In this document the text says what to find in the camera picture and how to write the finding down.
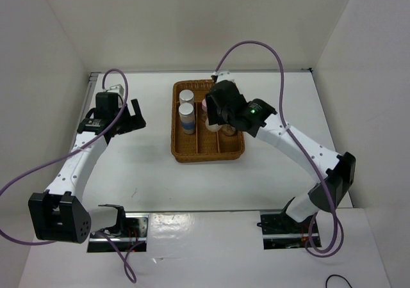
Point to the yellow lid spice jar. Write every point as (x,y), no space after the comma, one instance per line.
(212,128)

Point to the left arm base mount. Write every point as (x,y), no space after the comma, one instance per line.
(132,235)

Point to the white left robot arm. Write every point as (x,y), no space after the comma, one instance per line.
(58,213)

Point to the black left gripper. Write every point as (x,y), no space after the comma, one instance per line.
(134,122)

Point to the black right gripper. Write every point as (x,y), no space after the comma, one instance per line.
(213,117)

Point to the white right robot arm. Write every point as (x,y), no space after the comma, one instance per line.
(332,172)

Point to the blue label silver cap bottle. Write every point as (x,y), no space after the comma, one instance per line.
(187,96)

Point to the brown wicker divided basket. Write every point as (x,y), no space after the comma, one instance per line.
(202,145)

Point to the pink lid spice jar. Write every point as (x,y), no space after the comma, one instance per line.
(204,114)

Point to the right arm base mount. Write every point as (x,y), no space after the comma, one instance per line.
(280,232)

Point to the black lid spice jar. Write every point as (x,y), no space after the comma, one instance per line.
(228,130)

